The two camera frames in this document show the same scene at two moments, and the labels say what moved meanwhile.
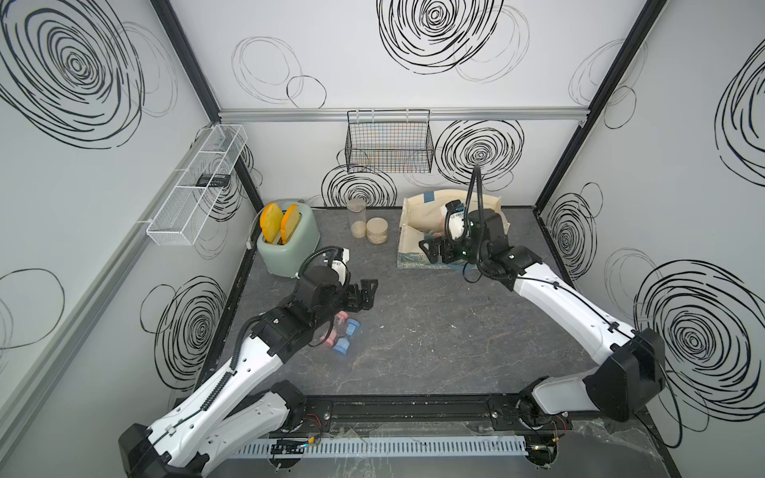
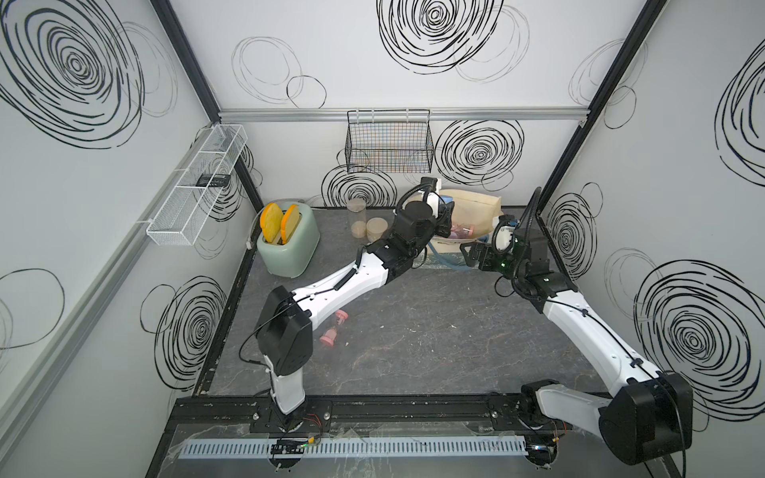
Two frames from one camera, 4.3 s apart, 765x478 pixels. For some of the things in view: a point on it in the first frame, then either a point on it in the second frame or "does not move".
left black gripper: x=366 y=301 → x=441 y=221
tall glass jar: x=357 y=209 does not move
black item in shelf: x=213 y=180 does not move
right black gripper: x=432 y=249 → x=486 y=251
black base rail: x=452 y=412 does not move
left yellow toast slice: x=271 y=219 does not move
